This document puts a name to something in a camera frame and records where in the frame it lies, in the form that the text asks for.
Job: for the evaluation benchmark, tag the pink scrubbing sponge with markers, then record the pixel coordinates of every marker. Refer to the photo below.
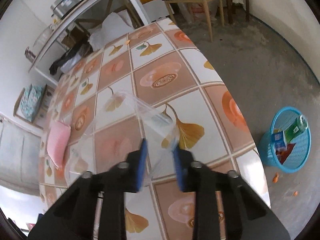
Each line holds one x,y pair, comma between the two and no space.
57,141

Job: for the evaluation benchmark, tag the white sack under table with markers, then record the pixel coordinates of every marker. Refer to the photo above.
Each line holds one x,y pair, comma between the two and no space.
112,28

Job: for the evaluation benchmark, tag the patterned tablecloth table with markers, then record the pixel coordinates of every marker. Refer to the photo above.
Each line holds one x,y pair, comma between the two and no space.
144,85

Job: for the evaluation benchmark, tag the green plastic bottle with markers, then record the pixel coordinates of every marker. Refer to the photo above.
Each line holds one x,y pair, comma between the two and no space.
299,126

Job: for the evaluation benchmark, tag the steel rice cooker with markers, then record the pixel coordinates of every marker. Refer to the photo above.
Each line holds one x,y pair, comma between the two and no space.
61,8

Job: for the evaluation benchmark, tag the clear plastic container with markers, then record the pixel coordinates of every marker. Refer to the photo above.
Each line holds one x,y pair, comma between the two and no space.
118,129

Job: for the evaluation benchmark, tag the blue waste basket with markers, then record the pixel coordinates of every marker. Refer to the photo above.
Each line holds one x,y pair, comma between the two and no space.
287,143

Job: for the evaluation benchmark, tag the small steel canister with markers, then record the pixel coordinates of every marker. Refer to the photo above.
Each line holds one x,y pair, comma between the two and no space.
29,55

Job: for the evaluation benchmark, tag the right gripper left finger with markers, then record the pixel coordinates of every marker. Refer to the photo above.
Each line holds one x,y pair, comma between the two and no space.
72,216

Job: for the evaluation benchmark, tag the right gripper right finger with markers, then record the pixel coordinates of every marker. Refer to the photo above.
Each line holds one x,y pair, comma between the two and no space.
246,214

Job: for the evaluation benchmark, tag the black bag under table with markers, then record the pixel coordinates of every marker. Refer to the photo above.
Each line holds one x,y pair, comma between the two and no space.
70,58

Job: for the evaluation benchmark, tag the wooden chair with cushion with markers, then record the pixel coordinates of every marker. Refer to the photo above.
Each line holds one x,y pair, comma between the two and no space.
40,118

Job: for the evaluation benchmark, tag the red snack bag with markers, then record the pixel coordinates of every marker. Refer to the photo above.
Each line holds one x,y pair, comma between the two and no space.
283,155

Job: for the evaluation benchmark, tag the floral cushion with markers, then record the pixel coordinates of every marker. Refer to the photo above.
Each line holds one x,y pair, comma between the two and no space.
31,101

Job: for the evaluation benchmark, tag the blue white small box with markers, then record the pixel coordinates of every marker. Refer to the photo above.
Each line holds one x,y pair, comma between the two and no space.
279,141

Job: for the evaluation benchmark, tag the white door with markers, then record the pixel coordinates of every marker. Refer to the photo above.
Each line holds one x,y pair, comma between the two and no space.
19,159

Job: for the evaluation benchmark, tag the orange peel on floor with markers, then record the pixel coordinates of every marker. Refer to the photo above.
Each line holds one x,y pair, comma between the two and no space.
275,178

